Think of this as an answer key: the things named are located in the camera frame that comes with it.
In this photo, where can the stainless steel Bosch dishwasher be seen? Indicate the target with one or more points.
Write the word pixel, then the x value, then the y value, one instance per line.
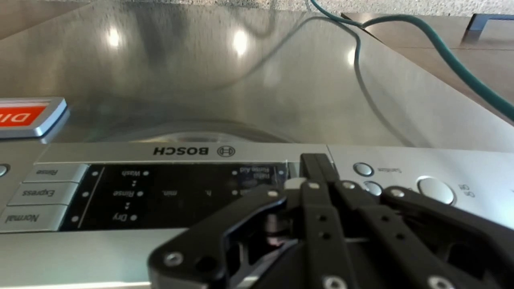
pixel 214 97

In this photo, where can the red dirty magnet sign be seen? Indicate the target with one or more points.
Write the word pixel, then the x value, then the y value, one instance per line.
pixel 33 116

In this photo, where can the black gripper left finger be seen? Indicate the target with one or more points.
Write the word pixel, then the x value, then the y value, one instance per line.
pixel 225 235

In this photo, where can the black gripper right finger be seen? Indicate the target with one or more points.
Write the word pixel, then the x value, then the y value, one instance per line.
pixel 418 241

